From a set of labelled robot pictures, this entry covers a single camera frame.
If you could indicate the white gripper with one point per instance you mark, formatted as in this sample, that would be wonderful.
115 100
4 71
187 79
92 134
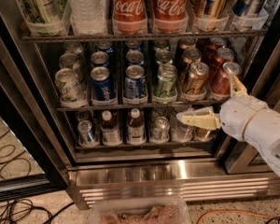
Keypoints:
239 117

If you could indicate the orange can front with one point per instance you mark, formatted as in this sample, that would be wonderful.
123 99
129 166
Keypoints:
196 77

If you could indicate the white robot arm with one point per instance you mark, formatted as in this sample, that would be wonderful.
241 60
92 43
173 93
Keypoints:
263 133

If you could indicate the red can front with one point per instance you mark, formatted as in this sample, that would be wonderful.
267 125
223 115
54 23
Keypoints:
221 84

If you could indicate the orange can bottom shelf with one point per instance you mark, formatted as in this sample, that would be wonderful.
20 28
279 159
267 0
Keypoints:
204 134

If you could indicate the red can second row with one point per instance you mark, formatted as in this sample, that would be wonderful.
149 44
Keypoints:
219 57

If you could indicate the water bottle bottom shelf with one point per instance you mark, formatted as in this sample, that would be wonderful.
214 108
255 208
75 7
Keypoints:
183 132

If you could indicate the orange can second row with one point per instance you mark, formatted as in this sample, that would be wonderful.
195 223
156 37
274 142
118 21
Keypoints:
188 57

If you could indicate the blue white can front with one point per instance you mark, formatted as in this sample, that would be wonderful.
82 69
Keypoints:
135 86

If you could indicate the blue gold can top shelf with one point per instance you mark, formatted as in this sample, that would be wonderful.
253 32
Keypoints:
246 10

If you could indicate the gold striped can top shelf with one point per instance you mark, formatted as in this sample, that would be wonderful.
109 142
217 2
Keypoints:
208 11

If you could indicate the right coca-cola can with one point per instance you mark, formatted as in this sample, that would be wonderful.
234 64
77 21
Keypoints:
169 14

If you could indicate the coca-cola can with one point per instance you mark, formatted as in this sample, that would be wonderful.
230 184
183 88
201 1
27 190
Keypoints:
128 15
169 14

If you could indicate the blue pepsi can front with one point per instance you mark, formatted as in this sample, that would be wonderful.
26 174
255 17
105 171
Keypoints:
102 84

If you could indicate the left coca-cola can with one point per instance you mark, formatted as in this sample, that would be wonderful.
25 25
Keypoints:
128 15

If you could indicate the silver blue can bottom shelf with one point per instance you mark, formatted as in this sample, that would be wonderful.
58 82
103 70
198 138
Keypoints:
87 136

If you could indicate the white green can front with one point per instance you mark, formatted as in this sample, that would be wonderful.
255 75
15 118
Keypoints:
69 86

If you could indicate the clear water bottle top shelf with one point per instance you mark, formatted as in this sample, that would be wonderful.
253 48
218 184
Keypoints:
87 17

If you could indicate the green white can top shelf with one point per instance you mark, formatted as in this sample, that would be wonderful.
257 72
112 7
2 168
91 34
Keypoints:
43 16

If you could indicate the right juice bottle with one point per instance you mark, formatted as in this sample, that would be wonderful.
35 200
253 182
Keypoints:
135 128

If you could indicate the juice bottle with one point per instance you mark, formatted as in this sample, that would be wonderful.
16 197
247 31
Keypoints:
135 128
110 130

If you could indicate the left juice bottle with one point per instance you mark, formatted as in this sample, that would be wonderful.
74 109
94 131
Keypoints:
110 130

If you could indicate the clear plastic bin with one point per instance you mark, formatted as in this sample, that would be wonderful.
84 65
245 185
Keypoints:
151 210

